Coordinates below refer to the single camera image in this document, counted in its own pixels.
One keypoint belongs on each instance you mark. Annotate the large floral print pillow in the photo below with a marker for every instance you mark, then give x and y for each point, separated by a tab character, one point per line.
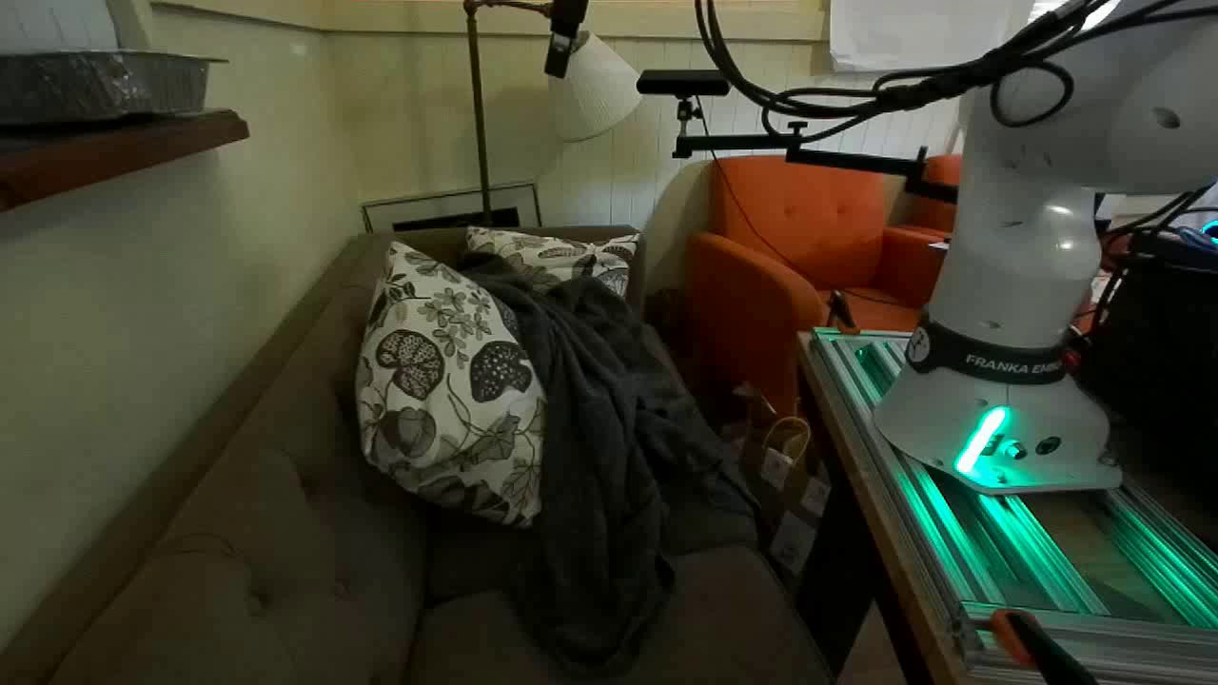
445	382

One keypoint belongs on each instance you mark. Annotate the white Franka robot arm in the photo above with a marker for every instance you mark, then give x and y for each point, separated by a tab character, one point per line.
1030	251

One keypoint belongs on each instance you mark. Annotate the small floral print pillow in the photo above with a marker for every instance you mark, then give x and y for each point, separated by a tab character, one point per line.
558	251

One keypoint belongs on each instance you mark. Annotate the dark grey blanket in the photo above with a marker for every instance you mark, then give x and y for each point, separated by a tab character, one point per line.
612	441

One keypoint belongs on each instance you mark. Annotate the brown paper bag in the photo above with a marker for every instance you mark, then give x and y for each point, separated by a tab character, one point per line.
782	471

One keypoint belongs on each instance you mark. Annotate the orange armchair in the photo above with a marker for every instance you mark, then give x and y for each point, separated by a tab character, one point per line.
786	214

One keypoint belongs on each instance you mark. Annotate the small orange black clamp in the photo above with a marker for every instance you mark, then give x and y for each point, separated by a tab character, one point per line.
844	311

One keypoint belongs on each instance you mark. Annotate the brown tufted sofa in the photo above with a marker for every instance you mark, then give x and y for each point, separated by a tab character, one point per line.
252	558

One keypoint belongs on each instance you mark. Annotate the black equipment box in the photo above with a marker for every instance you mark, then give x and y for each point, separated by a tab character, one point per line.
1157	356

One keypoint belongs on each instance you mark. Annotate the silver foil tray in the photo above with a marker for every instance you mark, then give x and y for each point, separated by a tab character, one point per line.
90	85

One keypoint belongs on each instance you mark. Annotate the white box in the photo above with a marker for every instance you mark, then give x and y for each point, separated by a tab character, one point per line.
53	23

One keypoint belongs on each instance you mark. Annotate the black stereo camera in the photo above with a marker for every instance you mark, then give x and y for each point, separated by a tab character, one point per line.
683	85

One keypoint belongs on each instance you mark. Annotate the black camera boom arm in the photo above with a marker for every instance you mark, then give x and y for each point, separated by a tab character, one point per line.
862	158

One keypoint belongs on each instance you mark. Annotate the aluminium profile robot base frame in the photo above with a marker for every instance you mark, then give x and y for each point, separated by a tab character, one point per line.
1013	558

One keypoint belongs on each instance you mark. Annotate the brown wooden wall shelf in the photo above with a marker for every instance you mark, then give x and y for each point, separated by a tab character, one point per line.
100	155

